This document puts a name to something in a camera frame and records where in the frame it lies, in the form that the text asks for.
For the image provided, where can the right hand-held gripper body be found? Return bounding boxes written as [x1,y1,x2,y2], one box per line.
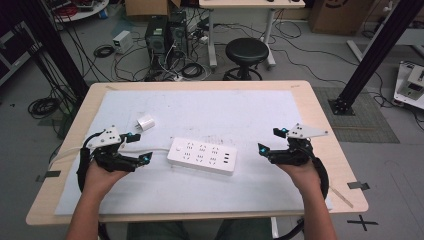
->
[268,123,329,166]

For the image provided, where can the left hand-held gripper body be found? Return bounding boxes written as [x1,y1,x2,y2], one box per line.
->
[85,125,143,173]

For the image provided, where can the white charger adapter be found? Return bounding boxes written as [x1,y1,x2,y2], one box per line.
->
[134,114,157,132]

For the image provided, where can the person's left hand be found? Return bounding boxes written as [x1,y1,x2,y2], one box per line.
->
[82,161,130,198]

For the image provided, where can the person's right hand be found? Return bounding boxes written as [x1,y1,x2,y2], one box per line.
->
[275,159,323,198]

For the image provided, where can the white foam mat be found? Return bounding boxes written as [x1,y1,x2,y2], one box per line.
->
[54,88,334,216]

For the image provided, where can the grey floor mat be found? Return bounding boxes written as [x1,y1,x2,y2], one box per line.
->
[312,86,401,145]

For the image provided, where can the grey tape piece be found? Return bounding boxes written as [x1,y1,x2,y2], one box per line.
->
[35,170,62,183]
[346,181,371,191]

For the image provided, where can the person's legs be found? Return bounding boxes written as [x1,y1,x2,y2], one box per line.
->
[126,217,273,240]

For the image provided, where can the thin wooden stick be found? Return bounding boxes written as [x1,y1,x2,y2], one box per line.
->
[329,185,355,209]

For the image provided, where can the black round stool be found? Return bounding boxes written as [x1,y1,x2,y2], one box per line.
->
[222,37,270,82]

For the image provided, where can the white power supply box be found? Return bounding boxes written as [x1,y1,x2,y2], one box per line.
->
[112,30,135,55]

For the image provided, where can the black computer tower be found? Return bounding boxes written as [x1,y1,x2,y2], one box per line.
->
[167,10,190,58]
[144,15,170,69]

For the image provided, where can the black aluminium stand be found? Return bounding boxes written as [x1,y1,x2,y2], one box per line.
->
[14,0,90,99]
[327,0,424,116]

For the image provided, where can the black tape cross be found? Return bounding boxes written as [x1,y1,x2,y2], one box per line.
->
[346,214,380,232]

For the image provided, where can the white machine base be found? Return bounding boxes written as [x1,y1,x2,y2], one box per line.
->
[393,60,424,111]

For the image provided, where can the large cardboard box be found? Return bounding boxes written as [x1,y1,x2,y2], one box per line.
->
[307,0,375,37]

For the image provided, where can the grey metal rack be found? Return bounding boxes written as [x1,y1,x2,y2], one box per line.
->
[0,21,43,87]

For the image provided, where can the round white table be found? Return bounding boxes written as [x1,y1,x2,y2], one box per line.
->
[49,0,110,24]

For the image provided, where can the white desk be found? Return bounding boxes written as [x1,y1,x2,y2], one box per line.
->
[198,0,306,70]

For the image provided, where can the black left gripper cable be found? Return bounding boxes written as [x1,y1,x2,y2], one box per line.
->
[76,132,103,194]

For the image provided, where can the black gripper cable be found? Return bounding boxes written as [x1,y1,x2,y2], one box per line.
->
[76,132,103,194]
[308,146,331,201]

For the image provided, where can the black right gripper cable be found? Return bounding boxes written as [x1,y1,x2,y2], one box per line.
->
[308,146,331,201]

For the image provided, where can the coiled black cable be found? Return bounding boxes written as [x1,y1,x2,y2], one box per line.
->
[180,62,206,80]
[27,96,62,120]
[92,44,116,59]

